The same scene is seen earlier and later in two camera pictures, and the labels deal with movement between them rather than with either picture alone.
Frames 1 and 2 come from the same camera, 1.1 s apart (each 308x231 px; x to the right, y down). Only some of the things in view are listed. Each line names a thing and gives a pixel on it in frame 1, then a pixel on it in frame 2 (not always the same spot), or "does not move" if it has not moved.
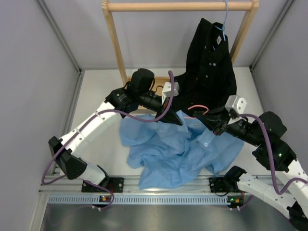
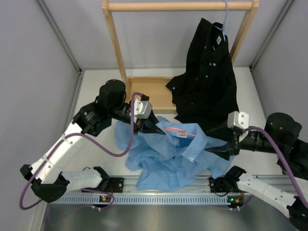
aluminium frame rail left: (73, 59) does not move
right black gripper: (214, 121) to (225, 150)
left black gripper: (171, 116) to (149, 125)
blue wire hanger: (223, 27) does not move
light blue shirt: (168, 155) does not move
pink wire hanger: (197, 106) to (179, 130)
